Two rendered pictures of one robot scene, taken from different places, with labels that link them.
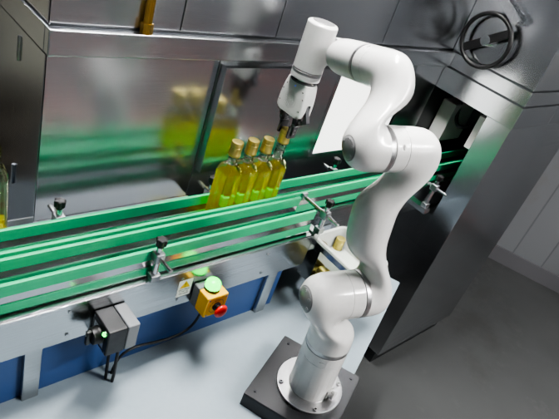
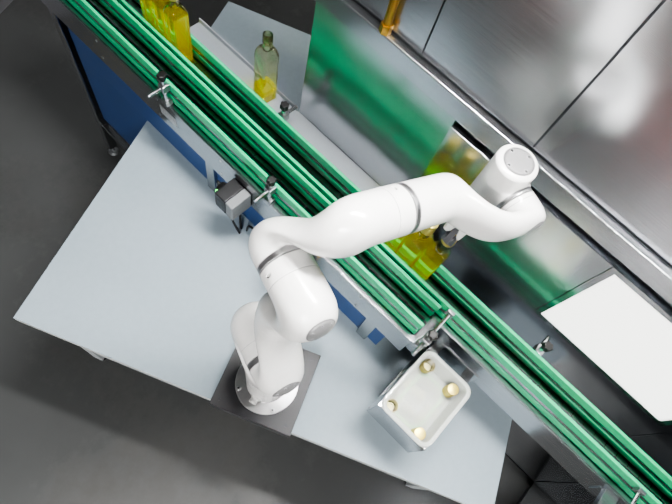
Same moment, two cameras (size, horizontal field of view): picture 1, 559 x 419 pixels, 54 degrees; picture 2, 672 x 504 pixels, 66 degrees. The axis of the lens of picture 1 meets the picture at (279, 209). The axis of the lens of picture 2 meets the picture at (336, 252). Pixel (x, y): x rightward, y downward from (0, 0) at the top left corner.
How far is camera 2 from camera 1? 124 cm
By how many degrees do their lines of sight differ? 55
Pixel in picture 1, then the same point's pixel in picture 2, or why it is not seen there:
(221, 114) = (437, 166)
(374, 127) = (263, 228)
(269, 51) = not seen: hidden behind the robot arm
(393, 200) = (266, 313)
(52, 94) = (317, 29)
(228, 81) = (449, 141)
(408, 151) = (269, 284)
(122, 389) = (234, 241)
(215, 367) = not seen: hidden behind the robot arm
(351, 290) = (249, 340)
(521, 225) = not seen: outside the picture
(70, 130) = (325, 67)
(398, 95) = (301, 232)
